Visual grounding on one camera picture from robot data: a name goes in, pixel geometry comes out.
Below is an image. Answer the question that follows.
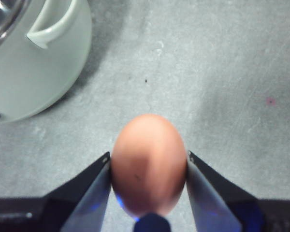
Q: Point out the brown egg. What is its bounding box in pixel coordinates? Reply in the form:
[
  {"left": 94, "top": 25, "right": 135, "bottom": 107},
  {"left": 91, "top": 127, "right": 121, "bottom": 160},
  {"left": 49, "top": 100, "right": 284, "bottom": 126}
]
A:
[{"left": 111, "top": 113, "right": 187, "bottom": 218}]

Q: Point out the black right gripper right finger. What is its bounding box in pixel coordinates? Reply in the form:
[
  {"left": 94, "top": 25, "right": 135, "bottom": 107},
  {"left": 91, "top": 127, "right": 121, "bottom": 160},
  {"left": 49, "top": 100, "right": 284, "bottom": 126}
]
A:
[{"left": 186, "top": 150, "right": 265, "bottom": 232}]

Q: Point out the glass lid with green knob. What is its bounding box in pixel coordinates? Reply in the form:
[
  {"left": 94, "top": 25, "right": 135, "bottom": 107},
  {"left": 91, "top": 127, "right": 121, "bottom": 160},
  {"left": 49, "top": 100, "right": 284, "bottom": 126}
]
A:
[{"left": 0, "top": 0, "right": 31, "bottom": 53}]

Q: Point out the pale green electric cooking pot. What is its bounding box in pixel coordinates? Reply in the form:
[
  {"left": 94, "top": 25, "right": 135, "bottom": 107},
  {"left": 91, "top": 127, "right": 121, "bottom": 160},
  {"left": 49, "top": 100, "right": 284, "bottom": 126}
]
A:
[{"left": 0, "top": 0, "right": 92, "bottom": 125}]

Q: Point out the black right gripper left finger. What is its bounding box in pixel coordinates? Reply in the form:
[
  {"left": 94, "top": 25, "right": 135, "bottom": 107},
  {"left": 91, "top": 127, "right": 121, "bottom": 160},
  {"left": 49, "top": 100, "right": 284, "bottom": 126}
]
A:
[{"left": 42, "top": 151, "right": 112, "bottom": 232}]

